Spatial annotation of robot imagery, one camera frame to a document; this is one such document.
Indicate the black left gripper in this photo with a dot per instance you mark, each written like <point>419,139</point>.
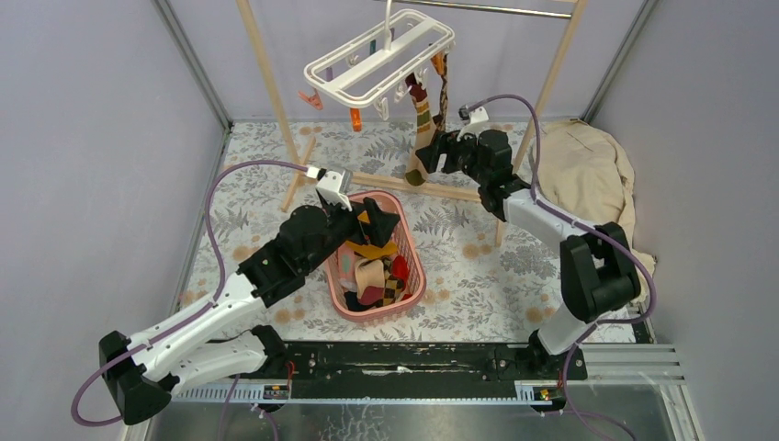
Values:
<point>381,224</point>

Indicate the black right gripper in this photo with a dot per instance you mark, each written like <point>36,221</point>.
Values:
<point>444,143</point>

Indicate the mustard yellow sock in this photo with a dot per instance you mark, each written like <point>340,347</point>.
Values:
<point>372,252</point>

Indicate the pink laundry basket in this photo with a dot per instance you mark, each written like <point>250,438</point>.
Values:
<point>416,285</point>

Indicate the red snowflake sock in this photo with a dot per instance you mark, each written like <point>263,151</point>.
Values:
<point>400,269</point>

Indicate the beige purple striped sock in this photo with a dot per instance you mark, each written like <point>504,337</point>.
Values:
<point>370,280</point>

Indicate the brown argyle sock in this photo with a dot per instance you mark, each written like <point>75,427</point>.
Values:
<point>440,64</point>
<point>394,287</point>

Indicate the navy sock red cuff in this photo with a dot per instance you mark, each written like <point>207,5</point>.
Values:
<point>352,302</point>

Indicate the pink green patterned sock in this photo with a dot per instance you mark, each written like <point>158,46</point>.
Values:
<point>346,270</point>

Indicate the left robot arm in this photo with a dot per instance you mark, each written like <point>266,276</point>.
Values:
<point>144,370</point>

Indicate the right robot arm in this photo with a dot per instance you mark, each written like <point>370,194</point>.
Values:
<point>598,274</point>

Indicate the white plastic clip hanger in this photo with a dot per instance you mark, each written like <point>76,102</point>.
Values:
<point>370,69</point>

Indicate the orange clothes peg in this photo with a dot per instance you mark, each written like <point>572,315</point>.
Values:
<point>356,119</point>

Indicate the floral patterned mat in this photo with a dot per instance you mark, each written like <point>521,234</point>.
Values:
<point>477,289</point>

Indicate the pink clothes peg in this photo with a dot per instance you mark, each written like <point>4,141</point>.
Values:
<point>313,99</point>

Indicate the beige cloth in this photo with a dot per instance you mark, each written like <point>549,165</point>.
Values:
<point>586,172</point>

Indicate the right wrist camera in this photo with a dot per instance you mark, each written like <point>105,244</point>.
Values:
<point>476,120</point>

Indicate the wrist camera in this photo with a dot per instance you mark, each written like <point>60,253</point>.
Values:
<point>476,120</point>
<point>332,185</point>

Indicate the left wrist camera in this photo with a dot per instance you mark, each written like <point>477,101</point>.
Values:
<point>332,185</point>

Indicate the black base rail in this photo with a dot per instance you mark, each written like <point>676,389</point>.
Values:
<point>393,370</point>

